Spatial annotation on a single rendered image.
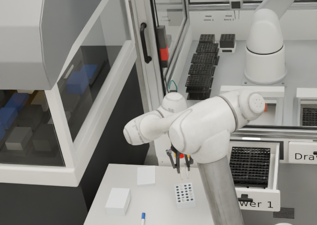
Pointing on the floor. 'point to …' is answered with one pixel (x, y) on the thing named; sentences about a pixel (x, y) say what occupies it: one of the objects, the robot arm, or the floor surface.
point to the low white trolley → (150, 198)
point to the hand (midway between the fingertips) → (183, 171)
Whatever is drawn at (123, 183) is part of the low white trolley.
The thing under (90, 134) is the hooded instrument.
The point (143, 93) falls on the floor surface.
